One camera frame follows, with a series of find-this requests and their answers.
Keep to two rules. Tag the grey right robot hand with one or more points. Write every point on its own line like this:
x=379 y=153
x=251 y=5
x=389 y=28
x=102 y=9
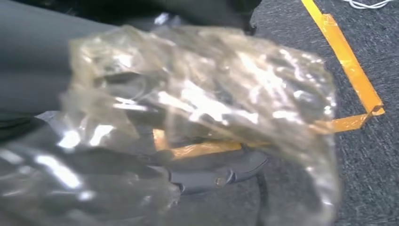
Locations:
x=202 y=181

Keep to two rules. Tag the clear plastic wrap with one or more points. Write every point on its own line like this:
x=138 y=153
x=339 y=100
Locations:
x=218 y=62

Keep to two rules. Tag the yellow floor tape square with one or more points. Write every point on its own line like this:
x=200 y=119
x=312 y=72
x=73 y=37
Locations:
x=343 y=53

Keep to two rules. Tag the black robot body panel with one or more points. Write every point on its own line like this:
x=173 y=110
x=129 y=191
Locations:
x=93 y=9

